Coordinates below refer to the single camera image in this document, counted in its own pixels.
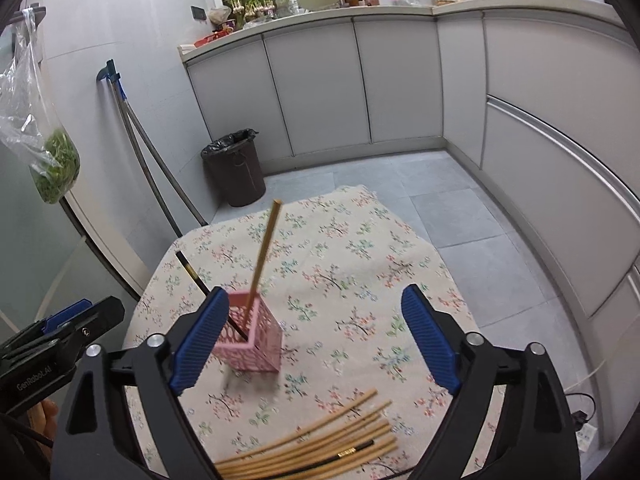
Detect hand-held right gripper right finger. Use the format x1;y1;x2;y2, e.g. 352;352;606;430
401;284;583;480

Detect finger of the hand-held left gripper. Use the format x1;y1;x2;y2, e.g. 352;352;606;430
47;296;126;361
0;299;94;356

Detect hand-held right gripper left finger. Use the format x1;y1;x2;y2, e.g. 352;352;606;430
50;287;231;480

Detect pink perforated chopstick holder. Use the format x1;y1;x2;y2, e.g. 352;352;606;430
212;290;283;373

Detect black chopstick with gold band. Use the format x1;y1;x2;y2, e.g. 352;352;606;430
175;251;247;338
245;440;375;480

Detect light wooden chopstick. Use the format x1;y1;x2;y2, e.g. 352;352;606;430
250;200;283;295

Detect bunch of wooden chopsticks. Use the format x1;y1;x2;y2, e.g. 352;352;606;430
215;389;398;480

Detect person's left hand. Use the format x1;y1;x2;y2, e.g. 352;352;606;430
27;399;62;443

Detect frosted glass door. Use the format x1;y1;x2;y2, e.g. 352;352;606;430
0;25;146;356

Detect floral tablecloth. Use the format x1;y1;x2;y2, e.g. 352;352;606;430
122;185;506;480

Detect clear plastic bag of greens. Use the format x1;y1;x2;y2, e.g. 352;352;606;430
0;7;81;206

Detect brown trash bin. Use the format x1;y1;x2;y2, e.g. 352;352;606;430
201;129;267;208

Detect white power strip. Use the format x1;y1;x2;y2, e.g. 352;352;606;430
575;422;599;453

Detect black bin liner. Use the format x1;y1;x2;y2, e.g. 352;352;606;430
201;129;259;158

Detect row of grey cabinet doors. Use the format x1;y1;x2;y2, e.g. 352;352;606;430
182;7;640;441

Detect white kitchen countertop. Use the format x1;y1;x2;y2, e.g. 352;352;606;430
177;0;640;63

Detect sprouting garlic bulbs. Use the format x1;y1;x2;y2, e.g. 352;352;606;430
225;0;278;23

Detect grey metal mop handle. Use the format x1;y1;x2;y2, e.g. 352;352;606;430
127;105;209;227
115;80;184;238

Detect black power cable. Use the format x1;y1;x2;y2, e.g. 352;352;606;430
564;392;598;431

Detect dark wall mop holder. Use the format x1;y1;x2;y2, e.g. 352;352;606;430
96;59;122;84

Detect black door handle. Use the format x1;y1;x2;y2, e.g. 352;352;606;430
7;4;47;24

